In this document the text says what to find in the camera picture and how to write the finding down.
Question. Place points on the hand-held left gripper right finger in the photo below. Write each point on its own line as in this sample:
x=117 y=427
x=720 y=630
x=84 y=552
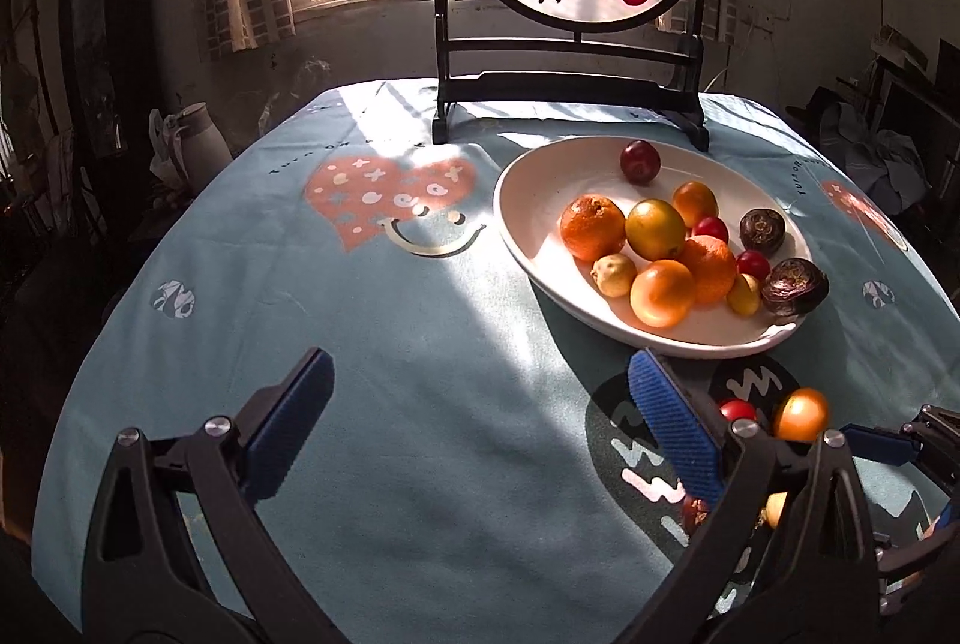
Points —
x=675 y=434

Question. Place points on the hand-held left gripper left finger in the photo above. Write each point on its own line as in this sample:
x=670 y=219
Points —
x=292 y=426

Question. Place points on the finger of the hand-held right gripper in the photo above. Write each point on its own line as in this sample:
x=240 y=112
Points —
x=877 y=445
x=919 y=554

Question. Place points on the small red fruit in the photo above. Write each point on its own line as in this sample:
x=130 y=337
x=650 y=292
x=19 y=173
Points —
x=737 y=409
x=754 y=265
x=710 y=229

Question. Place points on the brown wrinkled fruit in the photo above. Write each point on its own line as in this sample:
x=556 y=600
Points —
x=694 y=514

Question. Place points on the yellow-orange citrus fruit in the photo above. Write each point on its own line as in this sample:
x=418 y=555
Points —
x=696 y=202
x=661 y=294
x=801 y=414

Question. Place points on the yellow lemon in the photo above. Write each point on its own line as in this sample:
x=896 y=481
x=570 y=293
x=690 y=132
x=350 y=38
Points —
x=775 y=510

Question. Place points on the small yellow-orange fruit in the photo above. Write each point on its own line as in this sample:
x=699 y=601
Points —
x=742 y=295

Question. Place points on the small pale yellow fruit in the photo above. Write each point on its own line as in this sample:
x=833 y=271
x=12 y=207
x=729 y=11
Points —
x=611 y=276

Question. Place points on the dark wrinkled passion fruit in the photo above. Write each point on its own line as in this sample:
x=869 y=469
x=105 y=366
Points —
x=762 y=230
x=795 y=286

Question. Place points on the green citrus fruit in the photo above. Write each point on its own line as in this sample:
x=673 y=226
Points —
x=655 y=229

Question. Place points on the white oval plate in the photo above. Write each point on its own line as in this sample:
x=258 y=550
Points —
x=555 y=217

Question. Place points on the dark red plum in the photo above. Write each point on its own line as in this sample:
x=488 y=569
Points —
x=640 y=161

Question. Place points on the light blue printed tablecloth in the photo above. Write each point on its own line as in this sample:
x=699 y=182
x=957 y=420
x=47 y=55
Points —
x=412 y=464

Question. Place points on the pile of clothes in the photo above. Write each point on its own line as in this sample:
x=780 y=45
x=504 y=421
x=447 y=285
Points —
x=889 y=153

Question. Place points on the white plastic bag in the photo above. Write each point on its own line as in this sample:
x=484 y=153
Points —
x=159 y=153

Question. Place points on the round painted table screen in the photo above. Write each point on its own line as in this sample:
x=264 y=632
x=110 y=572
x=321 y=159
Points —
x=570 y=89

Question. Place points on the dark framed picture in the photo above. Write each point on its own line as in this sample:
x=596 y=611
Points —
x=105 y=44

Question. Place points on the wall socket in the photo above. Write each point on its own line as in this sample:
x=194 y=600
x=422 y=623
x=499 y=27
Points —
x=759 y=20

